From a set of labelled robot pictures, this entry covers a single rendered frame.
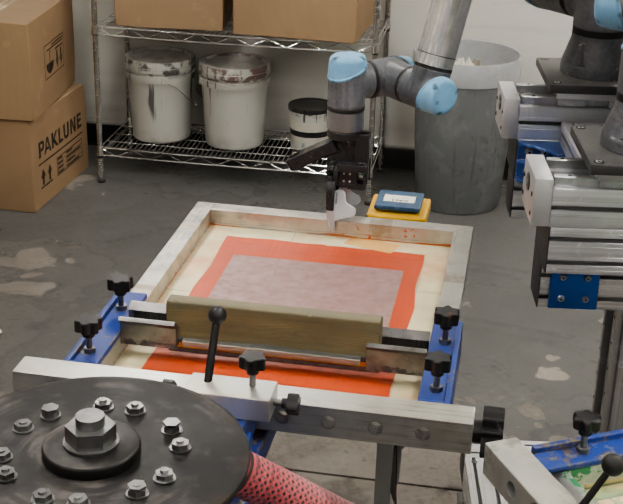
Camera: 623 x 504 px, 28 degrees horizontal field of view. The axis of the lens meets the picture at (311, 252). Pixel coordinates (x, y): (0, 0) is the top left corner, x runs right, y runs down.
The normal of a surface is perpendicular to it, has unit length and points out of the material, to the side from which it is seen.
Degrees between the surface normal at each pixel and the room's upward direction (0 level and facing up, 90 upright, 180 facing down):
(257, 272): 0
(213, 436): 0
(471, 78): 92
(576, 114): 90
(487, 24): 90
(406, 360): 90
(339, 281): 0
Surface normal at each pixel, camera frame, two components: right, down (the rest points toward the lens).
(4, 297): 0.03, -0.92
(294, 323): -0.18, 0.39
